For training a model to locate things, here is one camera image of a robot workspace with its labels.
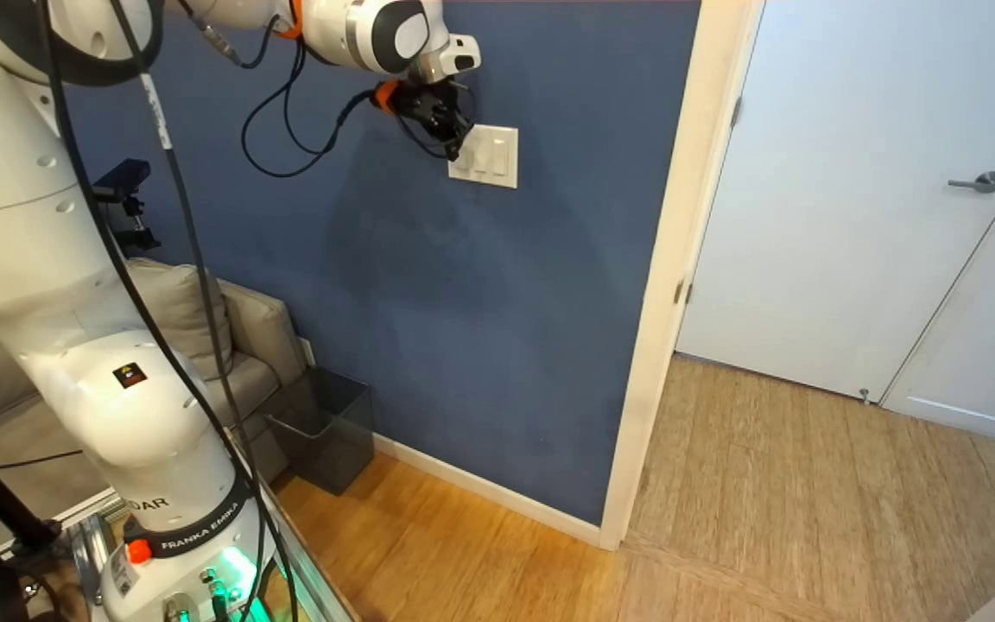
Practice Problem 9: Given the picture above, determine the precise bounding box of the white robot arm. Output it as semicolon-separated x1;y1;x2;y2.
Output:
0;0;480;618

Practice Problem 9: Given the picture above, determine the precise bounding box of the white door frame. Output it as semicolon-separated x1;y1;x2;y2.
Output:
594;0;766;549

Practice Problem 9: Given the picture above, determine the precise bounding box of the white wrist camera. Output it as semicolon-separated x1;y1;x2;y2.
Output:
435;34;480;78

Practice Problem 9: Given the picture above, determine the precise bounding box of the silver door lever handle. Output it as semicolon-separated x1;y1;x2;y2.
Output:
946;169;995;193

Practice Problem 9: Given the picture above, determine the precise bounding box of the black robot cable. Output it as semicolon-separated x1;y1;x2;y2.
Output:
180;0;408;184

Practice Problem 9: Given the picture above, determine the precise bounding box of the white triple wall switch plate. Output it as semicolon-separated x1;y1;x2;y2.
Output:
450;124;519;191

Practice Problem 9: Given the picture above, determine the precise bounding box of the black camera on stand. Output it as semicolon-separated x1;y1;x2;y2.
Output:
90;157;159;256

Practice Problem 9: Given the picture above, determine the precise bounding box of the dark grey trash bin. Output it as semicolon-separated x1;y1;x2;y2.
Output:
270;367;372;493

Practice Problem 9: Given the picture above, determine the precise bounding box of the white door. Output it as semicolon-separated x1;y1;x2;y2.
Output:
679;0;995;396

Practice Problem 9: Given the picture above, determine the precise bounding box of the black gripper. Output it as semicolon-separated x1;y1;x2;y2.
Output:
387;78;475;157

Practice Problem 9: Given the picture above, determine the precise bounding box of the grey fabric sofa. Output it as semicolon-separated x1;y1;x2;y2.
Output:
0;260;306;516

